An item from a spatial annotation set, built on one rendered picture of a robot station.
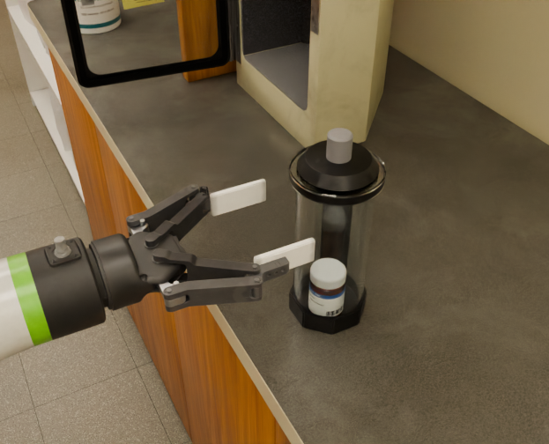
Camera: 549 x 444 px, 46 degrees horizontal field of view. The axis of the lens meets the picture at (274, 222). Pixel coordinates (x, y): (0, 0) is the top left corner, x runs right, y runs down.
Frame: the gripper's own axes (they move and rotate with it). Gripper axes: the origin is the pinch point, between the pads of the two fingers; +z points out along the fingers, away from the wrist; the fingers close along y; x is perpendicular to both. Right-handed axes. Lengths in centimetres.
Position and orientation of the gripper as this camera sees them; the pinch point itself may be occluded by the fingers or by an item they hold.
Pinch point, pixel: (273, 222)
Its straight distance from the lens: 72.8
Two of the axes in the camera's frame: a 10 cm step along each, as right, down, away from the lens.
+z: 8.9, -2.8, 3.5
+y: -4.5, -5.7, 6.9
